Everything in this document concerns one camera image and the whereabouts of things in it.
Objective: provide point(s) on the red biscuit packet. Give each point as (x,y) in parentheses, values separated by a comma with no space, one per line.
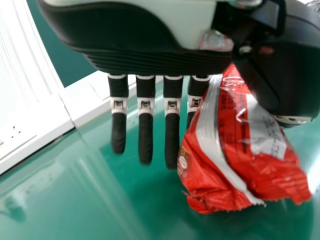
(232,155)

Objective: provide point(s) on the white socket strip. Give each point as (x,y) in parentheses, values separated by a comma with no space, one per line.
(32,87)

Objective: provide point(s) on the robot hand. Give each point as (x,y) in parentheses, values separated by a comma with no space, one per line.
(140,32)

